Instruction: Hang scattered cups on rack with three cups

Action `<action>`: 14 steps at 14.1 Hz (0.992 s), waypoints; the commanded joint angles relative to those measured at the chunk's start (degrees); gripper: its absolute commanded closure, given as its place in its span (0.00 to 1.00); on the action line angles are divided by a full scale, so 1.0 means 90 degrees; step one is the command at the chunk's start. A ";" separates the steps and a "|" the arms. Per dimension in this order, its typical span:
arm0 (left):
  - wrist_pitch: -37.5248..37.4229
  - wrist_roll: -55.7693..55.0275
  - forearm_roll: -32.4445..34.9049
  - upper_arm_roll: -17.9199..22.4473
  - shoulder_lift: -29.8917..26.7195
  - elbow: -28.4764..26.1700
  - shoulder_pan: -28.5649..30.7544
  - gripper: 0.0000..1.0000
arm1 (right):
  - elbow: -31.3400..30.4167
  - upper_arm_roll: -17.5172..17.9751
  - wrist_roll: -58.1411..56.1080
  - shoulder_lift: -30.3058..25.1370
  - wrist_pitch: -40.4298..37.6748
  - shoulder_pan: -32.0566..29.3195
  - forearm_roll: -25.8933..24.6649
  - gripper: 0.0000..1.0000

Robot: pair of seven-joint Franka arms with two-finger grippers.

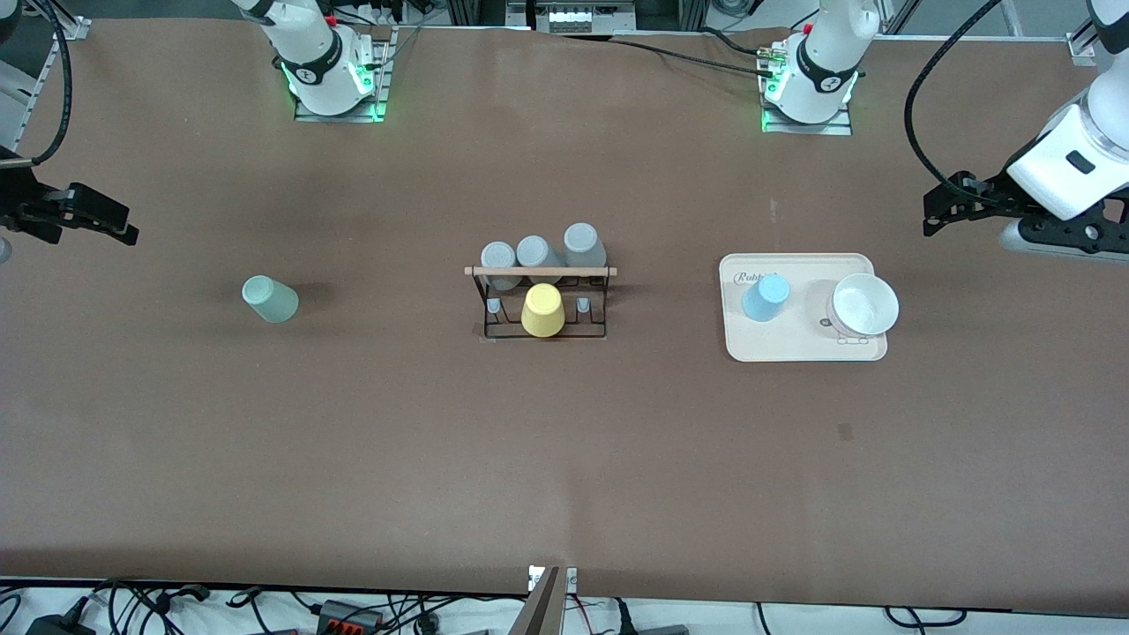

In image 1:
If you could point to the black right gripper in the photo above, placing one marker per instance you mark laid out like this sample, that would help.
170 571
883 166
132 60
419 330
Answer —
18 196

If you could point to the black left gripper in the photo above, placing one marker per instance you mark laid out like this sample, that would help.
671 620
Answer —
994 192

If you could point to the mint green cup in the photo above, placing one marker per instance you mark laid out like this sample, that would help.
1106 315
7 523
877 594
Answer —
272 300

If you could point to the light blue cup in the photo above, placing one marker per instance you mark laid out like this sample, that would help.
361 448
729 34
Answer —
765 298

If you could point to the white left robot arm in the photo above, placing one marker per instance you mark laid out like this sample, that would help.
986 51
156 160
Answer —
1085 132

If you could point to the white bowl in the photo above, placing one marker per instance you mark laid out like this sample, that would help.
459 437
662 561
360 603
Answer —
864 304

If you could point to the beige plastic tray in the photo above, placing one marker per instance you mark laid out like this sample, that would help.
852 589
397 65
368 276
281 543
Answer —
794 339

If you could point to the grey cup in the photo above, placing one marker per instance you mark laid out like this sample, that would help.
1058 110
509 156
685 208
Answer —
534 252
584 243
499 257

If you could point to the white socket box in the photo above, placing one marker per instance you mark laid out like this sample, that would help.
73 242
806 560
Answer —
582 16

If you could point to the yellow cup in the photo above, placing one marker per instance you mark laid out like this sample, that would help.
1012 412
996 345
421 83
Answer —
543 310

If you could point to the black power adapter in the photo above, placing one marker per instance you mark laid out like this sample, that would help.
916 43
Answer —
57 626

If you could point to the black box orange connectors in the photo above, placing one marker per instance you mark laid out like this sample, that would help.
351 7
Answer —
340 611

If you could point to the small white mounting plate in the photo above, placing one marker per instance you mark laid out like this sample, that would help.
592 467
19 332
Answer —
571 579

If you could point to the brown angled bar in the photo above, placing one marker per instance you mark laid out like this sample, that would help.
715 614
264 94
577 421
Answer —
542 608

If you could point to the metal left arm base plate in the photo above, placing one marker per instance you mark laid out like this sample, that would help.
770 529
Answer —
842 128

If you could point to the aluminium frame rail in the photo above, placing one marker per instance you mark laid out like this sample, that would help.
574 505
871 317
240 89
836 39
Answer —
75 28
1080 48

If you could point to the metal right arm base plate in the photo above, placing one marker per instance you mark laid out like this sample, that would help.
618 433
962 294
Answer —
381 84

